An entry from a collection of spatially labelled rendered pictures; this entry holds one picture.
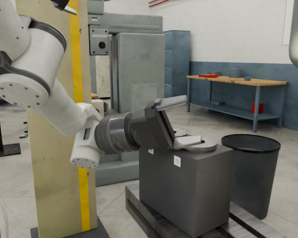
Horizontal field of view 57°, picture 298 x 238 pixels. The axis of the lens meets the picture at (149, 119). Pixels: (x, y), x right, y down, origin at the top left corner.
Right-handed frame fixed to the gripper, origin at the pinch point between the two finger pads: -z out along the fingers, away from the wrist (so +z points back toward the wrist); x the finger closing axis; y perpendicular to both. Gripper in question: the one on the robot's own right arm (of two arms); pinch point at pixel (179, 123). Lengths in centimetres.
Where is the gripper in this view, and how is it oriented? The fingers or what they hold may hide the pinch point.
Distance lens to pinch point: 57.9
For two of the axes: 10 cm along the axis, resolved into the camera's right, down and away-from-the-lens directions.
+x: -3.7, -7.8, -5.0
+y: 2.1, -6.0, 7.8
